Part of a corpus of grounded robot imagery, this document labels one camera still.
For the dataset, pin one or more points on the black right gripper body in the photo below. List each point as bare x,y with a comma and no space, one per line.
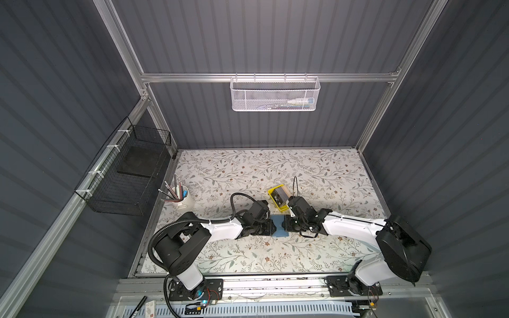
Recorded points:
300,224

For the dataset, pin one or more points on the blue leather card holder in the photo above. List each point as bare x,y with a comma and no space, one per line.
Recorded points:
279,223

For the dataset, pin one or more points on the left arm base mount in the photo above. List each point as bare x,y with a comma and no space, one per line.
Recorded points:
208,290

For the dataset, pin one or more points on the black wire mesh basket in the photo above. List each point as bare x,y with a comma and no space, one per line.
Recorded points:
128,177

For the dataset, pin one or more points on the white tube in basket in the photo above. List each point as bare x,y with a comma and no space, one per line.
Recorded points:
296,103

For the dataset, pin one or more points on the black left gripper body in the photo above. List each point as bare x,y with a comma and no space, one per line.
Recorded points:
266,226

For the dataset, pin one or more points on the pens in cup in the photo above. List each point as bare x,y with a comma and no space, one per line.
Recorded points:
174,193

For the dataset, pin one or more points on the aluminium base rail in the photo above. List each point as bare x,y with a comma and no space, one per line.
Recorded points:
237,288

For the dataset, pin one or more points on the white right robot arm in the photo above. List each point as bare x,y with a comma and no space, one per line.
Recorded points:
401,251

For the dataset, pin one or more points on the white wire mesh basket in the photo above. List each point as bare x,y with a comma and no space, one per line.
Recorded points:
257,94

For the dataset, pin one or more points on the yellow plastic card tray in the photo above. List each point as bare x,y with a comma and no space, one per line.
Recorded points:
281,208

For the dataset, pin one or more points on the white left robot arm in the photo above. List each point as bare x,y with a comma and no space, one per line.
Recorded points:
176,245

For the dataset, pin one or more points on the white pen cup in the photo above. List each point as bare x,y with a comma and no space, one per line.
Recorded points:
187,204

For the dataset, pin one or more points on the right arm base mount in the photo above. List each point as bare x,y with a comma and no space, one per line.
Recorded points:
343,286

